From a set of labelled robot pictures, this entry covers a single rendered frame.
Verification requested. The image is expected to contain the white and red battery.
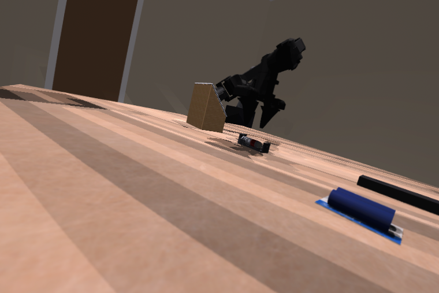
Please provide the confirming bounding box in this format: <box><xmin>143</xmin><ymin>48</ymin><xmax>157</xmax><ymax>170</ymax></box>
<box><xmin>241</xmin><ymin>136</ymin><xmax>261</xmax><ymax>148</ymax></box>

